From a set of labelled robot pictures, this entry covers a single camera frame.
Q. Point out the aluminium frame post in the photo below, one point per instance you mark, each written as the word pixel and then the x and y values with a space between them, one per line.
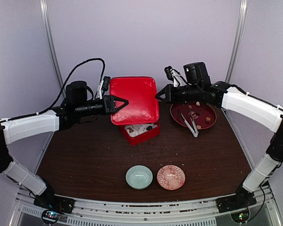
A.
pixel 53 55
pixel 241 20

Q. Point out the aluminium front rail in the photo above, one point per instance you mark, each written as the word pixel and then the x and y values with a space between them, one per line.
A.
pixel 201 212

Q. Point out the white handled serving tongs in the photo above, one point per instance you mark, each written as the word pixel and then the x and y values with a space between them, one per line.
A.
pixel 192 127

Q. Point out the red square box lid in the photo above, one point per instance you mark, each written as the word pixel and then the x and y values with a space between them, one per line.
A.
pixel 143 106

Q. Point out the dark red round tray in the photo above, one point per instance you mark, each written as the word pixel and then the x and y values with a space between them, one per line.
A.
pixel 199 113

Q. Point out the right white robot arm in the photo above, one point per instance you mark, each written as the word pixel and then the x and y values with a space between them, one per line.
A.
pixel 264 120

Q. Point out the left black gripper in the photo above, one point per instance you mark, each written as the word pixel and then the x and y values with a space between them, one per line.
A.
pixel 118 99

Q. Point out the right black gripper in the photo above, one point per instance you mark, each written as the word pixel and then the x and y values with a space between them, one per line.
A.
pixel 171 99

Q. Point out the red square chocolate box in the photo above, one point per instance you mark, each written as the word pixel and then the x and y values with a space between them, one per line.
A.
pixel 141 138

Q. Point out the pale green ceramic bowl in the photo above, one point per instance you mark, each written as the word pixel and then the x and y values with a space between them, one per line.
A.
pixel 139 177

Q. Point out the right aluminium frame post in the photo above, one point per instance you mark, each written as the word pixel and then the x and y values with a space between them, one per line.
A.
pixel 241 20

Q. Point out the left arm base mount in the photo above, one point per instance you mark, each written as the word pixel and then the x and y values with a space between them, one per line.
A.
pixel 54 207

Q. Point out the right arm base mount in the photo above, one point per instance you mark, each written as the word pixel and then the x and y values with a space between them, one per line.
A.
pixel 237 205

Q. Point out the red patterned ceramic bowl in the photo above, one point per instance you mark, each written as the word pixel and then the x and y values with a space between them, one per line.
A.
pixel 171 177

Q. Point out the left aluminium frame post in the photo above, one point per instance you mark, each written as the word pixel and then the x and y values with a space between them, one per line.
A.
pixel 53 55

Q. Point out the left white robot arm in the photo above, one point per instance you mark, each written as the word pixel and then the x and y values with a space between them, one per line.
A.
pixel 22 127

